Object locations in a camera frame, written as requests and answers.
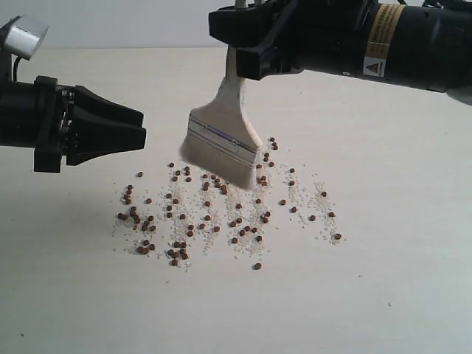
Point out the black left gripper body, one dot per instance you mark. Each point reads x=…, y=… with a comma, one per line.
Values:
x=51, y=106

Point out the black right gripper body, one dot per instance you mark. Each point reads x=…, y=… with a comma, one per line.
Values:
x=322, y=36

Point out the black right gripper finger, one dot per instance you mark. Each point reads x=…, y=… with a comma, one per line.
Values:
x=257, y=59
x=247, y=26

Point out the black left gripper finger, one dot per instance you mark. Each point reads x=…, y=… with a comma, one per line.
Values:
x=90, y=141
x=94, y=104

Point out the white paint brush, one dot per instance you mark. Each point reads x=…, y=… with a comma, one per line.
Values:
x=220, y=138

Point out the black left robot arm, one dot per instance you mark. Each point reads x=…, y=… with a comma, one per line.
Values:
x=19, y=121

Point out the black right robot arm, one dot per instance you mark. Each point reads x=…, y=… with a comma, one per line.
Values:
x=426, y=47

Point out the brown and white debris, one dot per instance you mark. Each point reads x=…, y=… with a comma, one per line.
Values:
x=228, y=214

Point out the scattered brown pellets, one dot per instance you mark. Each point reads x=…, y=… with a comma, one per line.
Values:
x=221, y=214

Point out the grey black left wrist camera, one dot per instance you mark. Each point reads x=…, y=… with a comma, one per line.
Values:
x=22, y=36

